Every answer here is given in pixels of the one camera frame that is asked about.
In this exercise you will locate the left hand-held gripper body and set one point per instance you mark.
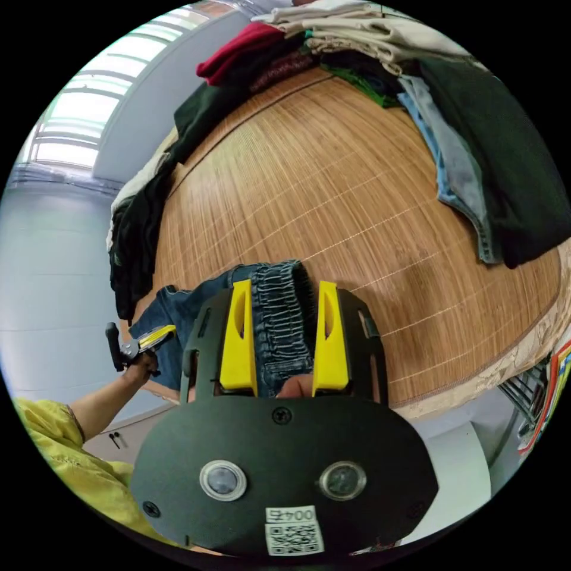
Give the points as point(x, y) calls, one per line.
point(129, 349)

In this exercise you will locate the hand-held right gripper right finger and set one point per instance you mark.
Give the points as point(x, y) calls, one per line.
point(332, 352)

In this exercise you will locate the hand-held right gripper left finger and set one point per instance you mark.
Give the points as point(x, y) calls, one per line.
point(237, 348)

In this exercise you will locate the dark blue jeans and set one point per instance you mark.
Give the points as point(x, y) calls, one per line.
point(283, 321)

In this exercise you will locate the person's left forearm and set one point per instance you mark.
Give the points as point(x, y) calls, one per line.
point(100, 408)

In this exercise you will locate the person's left hand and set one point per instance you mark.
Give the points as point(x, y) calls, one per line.
point(142, 371)

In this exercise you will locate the person's right hand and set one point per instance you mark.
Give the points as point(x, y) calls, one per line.
point(298, 387)

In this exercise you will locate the person's body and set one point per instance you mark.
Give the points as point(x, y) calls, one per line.
point(76, 468)

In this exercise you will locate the metal rack with colourful items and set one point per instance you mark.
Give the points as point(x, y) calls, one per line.
point(546, 392)

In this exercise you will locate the window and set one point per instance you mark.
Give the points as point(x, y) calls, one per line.
point(76, 111)

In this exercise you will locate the pile of clothes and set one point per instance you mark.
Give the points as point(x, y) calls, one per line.
point(495, 134)

